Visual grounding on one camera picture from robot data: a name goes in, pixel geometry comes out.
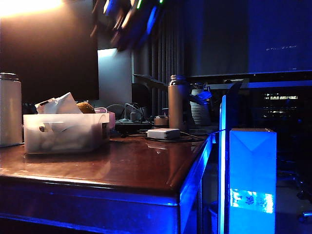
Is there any dark angled stand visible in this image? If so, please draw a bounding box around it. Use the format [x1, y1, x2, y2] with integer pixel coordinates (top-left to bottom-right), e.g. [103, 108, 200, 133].
[132, 74, 169, 91]

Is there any tall cardboard box with tape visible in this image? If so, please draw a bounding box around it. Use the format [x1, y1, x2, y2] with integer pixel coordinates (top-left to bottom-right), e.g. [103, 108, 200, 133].
[229, 128, 277, 234]

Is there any white power adapter brick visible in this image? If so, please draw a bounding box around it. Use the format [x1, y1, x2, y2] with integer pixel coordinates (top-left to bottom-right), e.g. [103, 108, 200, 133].
[147, 128, 181, 140]

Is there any thin adapter cable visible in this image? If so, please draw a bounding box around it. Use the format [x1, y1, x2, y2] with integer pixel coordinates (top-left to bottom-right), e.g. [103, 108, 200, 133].
[126, 131, 208, 143]

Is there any small round metal tin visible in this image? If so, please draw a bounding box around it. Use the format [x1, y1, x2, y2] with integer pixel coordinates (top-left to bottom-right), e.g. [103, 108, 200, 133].
[153, 116, 169, 126]

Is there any large black monitor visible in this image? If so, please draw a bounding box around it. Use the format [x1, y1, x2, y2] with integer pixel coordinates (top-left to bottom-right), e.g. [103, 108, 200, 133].
[0, 0, 99, 103]

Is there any silver monitor back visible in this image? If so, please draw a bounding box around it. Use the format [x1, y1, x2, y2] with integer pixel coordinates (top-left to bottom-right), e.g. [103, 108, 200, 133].
[97, 47, 133, 108]

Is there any upright flat partition panel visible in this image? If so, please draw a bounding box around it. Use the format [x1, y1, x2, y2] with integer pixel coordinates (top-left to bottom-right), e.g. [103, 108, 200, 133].
[218, 81, 243, 234]

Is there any brown fuzzy kiwi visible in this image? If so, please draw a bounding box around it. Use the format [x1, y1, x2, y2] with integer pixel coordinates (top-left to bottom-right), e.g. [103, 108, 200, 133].
[76, 102, 97, 115]

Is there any large white paper packet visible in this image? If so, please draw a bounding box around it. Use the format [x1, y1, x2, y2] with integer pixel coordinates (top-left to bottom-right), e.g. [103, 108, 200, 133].
[55, 92, 83, 115]

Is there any grey steel thermos bottle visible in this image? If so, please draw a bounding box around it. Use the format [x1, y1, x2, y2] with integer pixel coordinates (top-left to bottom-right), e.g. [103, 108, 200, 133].
[167, 75, 190, 131]

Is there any pink tissue box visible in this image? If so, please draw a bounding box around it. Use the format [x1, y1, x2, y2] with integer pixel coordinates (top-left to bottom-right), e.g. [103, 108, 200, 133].
[94, 108, 116, 131]

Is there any white insulated bottle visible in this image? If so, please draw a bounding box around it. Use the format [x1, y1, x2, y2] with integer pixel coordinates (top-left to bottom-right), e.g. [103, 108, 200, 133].
[0, 72, 23, 148]

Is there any brown wooden desk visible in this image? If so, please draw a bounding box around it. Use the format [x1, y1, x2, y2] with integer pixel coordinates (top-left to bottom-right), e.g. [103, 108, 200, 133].
[0, 135, 220, 234]

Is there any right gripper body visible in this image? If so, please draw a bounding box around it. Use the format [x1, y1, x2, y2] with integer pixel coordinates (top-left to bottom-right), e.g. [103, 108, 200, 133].
[90, 0, 138, 52]

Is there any dark pleated curtain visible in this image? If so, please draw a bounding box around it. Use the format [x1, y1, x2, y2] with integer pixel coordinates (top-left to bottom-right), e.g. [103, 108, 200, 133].
[132, 0, 186, 110]

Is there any office chair base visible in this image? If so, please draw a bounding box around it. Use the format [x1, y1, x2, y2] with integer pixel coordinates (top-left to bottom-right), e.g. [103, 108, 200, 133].
[277, 156, 312, 221]

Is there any translucent plastic storage box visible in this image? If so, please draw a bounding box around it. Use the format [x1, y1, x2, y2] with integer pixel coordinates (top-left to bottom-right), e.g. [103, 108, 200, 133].
[23, 112, 111, 155]

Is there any black power strip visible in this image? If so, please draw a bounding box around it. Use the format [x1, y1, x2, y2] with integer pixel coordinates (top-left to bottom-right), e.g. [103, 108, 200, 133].
[114, 119, 153, 133]

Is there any small white paper packet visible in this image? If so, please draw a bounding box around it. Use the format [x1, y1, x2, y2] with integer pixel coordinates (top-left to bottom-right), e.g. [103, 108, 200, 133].
[35, 97, 58, 115]

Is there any white ribbed container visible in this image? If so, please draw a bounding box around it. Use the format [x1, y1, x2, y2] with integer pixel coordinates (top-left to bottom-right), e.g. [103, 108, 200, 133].
[189, 83, 212, 126]

